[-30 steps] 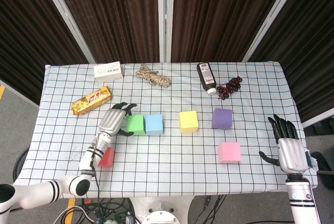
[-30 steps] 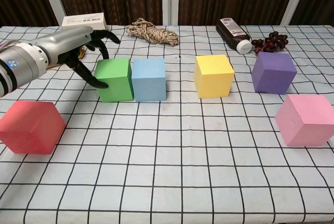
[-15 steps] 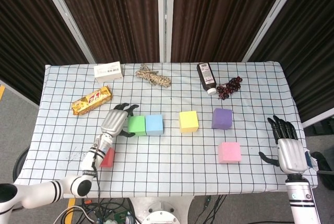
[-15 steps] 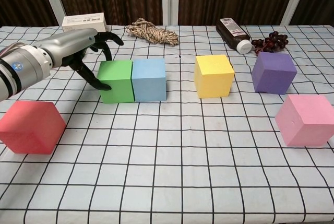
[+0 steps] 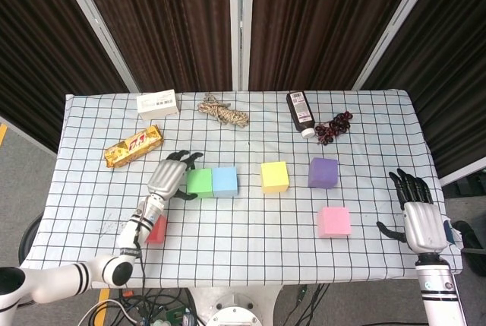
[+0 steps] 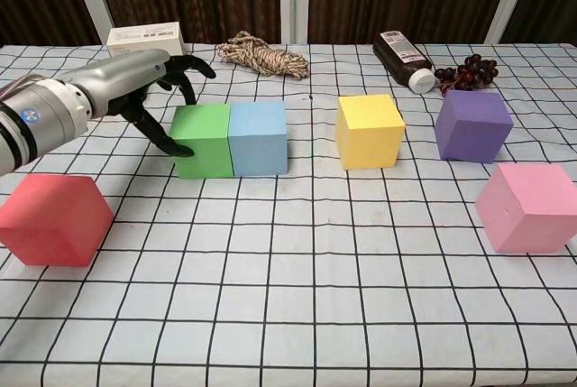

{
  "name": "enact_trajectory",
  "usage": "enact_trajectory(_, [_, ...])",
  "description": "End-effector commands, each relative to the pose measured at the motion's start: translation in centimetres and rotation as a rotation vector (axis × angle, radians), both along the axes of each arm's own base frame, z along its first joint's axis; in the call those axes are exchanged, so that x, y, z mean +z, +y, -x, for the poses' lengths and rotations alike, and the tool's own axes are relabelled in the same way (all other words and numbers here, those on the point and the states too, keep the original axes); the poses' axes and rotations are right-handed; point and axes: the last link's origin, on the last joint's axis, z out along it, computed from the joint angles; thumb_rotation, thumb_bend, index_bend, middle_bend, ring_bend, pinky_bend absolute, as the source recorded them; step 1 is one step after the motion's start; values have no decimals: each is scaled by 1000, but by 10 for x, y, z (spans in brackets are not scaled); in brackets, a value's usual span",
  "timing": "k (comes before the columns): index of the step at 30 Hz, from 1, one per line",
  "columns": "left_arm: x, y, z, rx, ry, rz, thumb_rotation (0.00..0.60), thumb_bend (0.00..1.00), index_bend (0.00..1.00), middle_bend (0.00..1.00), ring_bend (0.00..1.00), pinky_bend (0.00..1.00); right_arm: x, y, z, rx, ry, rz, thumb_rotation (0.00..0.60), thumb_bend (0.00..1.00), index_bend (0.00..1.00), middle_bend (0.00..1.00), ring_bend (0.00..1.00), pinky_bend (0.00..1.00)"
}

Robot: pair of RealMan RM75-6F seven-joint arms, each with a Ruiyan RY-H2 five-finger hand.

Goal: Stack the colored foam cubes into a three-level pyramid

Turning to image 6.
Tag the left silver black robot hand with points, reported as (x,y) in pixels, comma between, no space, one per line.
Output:
(126,73)

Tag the green foam cube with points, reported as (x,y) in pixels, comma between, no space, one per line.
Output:
(203,148)

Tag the blue foam cube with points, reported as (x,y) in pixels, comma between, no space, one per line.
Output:
(259,143)

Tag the red foam cube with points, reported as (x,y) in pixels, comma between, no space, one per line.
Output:
(49,224)

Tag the yellow foam cube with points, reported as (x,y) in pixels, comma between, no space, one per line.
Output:
(369,134)

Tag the pink foam cube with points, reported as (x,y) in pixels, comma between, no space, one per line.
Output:
(527,211)

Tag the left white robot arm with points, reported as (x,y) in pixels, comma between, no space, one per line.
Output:
(27,134)

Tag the purple foam cube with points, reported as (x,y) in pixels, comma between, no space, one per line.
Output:
(473,130)

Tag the white cardboard box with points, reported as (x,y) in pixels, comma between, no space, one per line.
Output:
(144,35)

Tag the dark brown bottle white cap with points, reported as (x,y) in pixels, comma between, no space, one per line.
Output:
(401,60)

